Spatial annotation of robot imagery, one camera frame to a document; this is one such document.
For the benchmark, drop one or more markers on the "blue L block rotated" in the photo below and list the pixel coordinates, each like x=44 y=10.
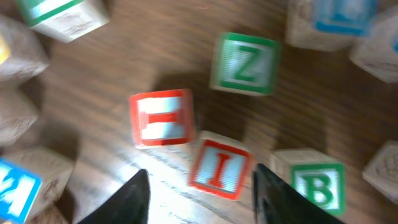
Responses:
x=377 y=52

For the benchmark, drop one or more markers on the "green 7 block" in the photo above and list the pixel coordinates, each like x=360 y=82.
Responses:
x=64 y=20

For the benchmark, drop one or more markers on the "red I block sideways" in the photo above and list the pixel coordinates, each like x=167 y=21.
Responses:
x=162 y=118

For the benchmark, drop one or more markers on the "blue L block upright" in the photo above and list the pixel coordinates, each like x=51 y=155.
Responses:
x=328 y=25

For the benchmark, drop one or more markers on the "green Z block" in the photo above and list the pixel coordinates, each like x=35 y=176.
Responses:
x=245 y=64

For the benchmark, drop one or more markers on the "red A block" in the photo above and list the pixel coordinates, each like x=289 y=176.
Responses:
x=18 y=114

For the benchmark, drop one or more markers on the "green 4 block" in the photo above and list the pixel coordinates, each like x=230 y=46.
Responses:
x=381 y=171

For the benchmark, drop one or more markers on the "yellow S block left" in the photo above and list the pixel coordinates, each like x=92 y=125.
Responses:
x=22 y=55

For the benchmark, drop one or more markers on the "red I block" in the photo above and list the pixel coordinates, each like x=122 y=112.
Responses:
x=220 y=166

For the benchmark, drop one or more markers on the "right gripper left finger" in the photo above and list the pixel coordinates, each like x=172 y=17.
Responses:
x=129 y=205

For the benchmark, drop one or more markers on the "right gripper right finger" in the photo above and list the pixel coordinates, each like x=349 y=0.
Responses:
x=275 y=202

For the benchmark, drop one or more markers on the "green B block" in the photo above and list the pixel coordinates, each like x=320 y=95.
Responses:
x=314 y=175

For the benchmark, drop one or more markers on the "yellow O block left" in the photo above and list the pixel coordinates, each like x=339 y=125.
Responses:
x=51 y=215

